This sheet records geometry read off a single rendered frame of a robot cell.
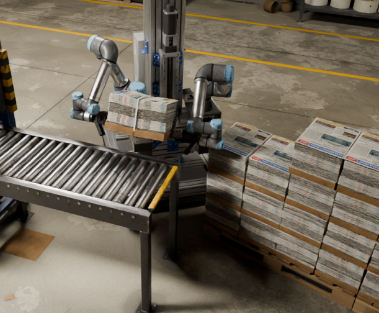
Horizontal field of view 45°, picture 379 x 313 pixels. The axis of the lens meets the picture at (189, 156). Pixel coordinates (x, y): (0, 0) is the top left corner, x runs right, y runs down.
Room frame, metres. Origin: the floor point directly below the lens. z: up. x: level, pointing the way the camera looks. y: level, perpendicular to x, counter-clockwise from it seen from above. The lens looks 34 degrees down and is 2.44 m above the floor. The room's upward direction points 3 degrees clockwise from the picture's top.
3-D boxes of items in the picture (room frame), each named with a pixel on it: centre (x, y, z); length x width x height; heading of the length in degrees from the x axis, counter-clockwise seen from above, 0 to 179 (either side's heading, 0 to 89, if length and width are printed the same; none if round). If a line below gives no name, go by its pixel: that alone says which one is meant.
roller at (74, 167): (2.30, 0.71, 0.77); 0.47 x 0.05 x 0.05; 164
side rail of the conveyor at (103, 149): (2.56, 0.70, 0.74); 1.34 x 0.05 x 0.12; 74
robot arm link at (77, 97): (2.72, 0.74, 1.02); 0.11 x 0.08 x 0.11; 51
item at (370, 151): (2.21, -1.06, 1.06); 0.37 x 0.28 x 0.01; 148
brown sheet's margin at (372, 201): (2.22, -1.08, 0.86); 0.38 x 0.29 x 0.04; 148
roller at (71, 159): (2.32, 0.77, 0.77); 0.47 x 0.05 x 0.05; 164
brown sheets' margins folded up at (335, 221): (2.45, -0.72, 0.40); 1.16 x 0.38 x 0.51; 57
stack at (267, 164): (2.45, -0.72, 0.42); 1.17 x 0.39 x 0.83; 57
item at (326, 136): (2.36, -0.82, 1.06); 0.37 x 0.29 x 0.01; 148
